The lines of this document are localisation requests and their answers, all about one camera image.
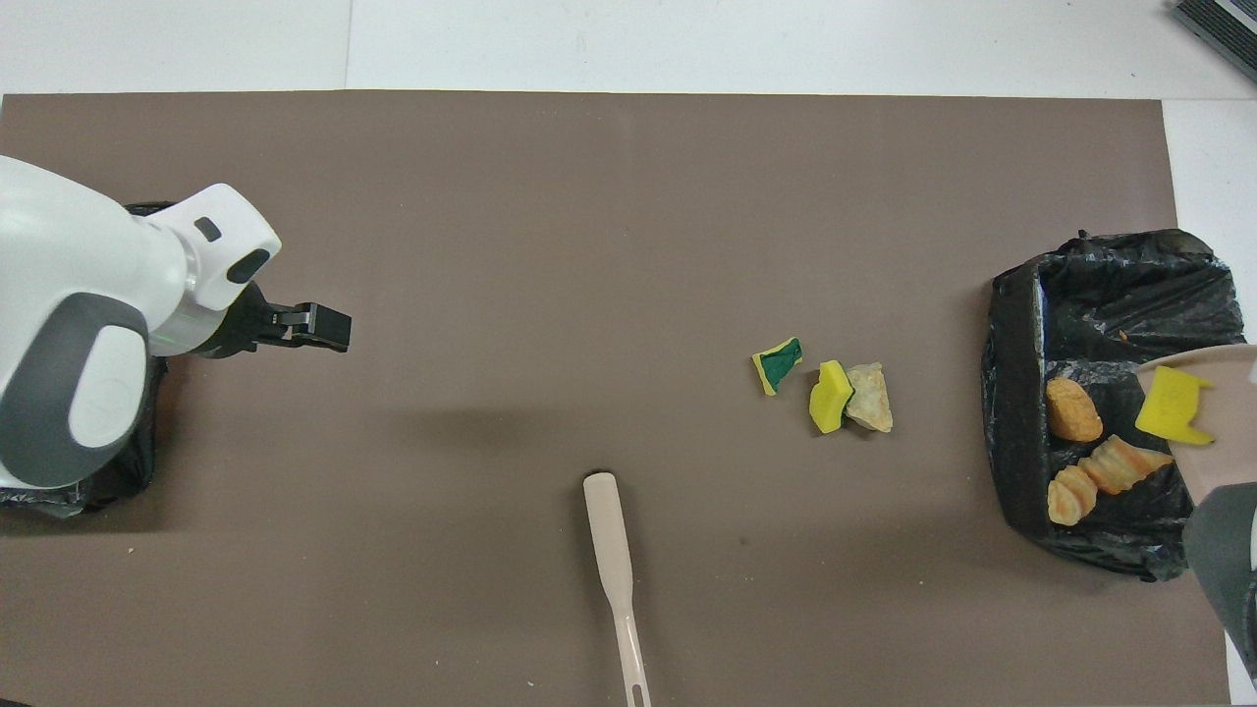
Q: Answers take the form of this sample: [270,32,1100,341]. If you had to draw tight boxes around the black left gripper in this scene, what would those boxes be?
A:
[187,283,353,359]

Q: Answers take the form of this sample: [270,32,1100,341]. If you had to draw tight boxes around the beige hand brush black bristles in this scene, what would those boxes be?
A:
[582,469,653,707]

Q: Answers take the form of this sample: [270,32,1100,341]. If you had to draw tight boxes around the green backed yellow sponge piece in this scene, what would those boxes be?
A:
[751,337,804,397]

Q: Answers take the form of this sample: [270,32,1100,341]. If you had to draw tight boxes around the pale crust toy bread piece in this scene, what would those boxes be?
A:
[845,362,895,434]

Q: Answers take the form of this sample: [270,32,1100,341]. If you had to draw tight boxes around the orange oval toy bun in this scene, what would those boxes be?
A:
[1045,377,1105,443]

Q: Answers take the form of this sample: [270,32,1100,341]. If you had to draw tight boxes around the striped toy bread slice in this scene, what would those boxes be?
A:
[1078,435,1175,495]
[1047,464,1099,526]

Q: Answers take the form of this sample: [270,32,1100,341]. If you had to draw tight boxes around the notched yellow sponge piece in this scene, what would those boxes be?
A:
[1134,365,1217,448]

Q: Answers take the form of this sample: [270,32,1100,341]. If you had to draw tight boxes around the beige plastic dustpan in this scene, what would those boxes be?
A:
[1134,344,1257,502]

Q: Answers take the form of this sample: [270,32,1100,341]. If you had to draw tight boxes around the black bag lined pink bin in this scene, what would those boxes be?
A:
[0,201,178,518]

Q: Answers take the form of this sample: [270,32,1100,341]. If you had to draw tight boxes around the brown table mat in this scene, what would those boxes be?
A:
[0,90,1233,707]

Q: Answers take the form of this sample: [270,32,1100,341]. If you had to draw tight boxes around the dark ribbed device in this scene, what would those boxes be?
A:
[1172,0,1257,84]

